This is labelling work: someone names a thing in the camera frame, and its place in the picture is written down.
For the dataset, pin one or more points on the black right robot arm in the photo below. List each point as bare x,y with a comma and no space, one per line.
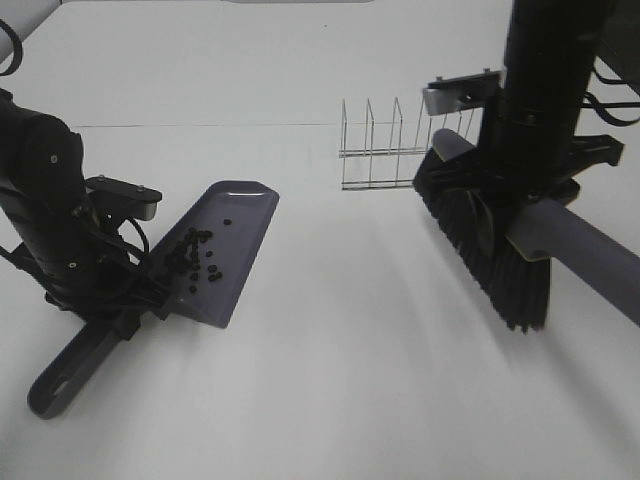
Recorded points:
527,148

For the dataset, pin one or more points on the metal wire dish rack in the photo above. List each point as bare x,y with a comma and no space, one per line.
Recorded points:
383,150

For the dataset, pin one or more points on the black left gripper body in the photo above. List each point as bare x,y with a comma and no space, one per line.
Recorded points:
112,285

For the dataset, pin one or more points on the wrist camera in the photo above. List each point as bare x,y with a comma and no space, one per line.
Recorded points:
123,199
444,96

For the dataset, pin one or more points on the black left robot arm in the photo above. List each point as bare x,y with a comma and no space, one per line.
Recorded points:
69,224

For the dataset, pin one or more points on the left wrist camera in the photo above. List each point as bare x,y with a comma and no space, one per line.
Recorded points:
123,199

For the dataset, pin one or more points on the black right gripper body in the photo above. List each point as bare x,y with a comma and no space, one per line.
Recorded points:
465,187

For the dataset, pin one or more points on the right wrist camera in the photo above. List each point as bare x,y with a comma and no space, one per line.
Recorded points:
444,96

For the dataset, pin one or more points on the pile of coffee beans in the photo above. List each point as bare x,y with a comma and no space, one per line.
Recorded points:
191,263

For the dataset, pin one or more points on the purple hand brush black bristles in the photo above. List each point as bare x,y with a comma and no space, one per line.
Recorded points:
507,242

